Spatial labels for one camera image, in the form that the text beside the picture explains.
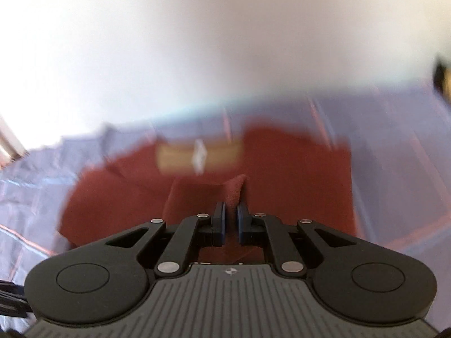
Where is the beige floral curtain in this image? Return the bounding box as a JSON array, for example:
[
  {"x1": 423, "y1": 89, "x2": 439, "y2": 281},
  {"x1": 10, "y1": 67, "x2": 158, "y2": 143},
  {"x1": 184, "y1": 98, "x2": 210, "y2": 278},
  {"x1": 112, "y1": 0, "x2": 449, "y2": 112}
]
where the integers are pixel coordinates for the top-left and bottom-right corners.
[{"x1": 0, "y1": 119, "x2": 28, "y2": 168}]

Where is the dark red knit sweater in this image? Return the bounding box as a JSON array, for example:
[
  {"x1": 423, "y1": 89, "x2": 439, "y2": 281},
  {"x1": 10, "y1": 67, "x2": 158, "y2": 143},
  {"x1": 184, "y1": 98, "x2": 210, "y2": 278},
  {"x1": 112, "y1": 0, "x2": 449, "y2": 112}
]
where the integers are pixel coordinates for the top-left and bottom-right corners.
[{"x1": 59, "y1": 126, "x2": 356, "y2": 263}]

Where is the blue plaid bed sheet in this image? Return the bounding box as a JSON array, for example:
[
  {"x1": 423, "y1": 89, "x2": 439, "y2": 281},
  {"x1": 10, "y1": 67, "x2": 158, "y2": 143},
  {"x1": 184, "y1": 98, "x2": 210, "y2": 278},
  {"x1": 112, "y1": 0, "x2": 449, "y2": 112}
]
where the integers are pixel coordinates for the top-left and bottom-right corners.
[{"x1": 1, "y1": 89, "x2": 450, "y2": 329}]

